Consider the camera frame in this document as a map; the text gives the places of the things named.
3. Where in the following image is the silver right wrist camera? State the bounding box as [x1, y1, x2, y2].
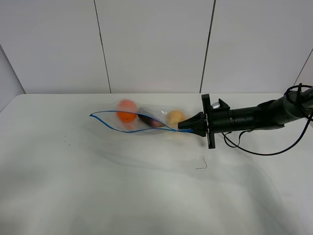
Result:
[211, 102, 221, 109]

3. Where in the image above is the orange fruit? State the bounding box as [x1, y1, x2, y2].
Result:
[116, 99, 138, 123]

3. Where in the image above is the purple eggplant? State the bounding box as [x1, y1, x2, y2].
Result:
[137, 114, 165, 128]

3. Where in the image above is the clear zip bag blue zipper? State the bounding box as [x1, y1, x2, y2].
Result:
[90, 99, 187, 134]

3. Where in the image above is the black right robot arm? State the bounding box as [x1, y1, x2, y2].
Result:
[178, 84, 313, 149]

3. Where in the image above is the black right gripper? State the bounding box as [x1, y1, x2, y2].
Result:
[178, 94, 231, 149]

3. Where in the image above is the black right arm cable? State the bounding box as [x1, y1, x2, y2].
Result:
[222, 83, 313, 156]

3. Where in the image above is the yellow lemon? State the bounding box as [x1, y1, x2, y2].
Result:
[166, 110, 185, 126]

